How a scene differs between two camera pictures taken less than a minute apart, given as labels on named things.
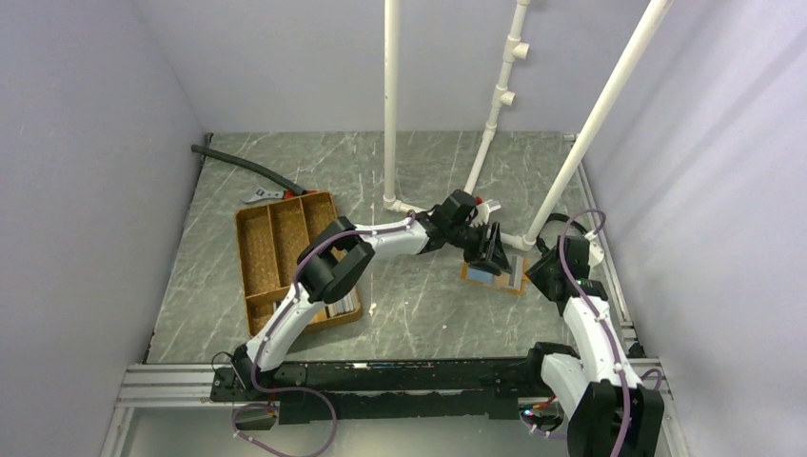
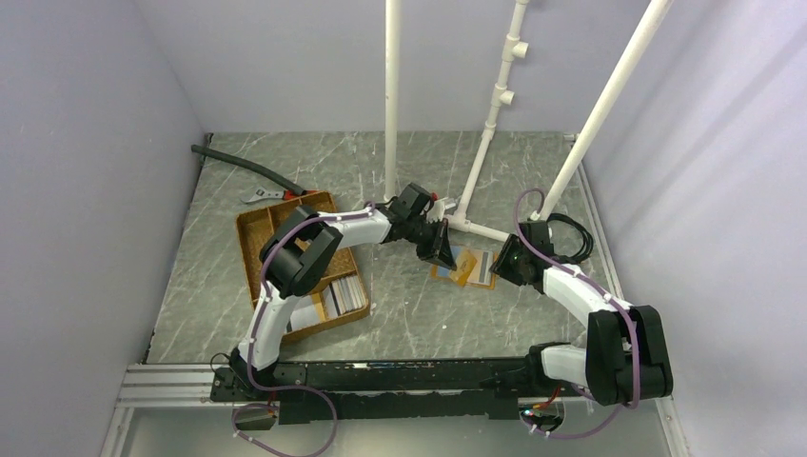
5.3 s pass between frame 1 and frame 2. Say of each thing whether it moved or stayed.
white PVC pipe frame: stayed
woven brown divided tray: stayed
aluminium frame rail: stayed
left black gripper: moved
